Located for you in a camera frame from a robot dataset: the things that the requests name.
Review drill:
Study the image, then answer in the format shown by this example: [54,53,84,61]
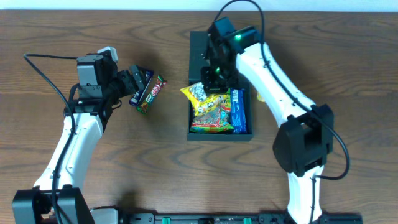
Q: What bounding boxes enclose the dark blue chocolate bar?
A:
[129,68,155,107]

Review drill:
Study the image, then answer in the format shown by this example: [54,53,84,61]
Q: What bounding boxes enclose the blue Oreo cookie pack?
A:
[231,89,247,134]

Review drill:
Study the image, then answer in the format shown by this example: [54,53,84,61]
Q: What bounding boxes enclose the yellow snack bag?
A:
[180,82,229,116]

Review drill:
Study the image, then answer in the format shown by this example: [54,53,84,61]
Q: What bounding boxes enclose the yellow mentos gum can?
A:
[257,93,265,103]

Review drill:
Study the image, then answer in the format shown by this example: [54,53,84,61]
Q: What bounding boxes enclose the green Haribo gummy bag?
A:
[190,90,234,134]

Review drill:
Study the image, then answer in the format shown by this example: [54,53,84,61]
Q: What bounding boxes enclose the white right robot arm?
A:
[201,26,334,223]

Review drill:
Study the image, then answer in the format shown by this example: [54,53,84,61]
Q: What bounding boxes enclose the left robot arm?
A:
[12,47,154,223]

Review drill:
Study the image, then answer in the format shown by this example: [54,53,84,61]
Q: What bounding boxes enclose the green red chocolate bar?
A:
[137,75,167,114]

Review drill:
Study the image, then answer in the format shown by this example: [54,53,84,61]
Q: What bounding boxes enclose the black open gift box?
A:
[187,31,254,142]

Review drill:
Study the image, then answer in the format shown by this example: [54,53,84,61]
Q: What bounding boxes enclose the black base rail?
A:
[90,207,363,224]

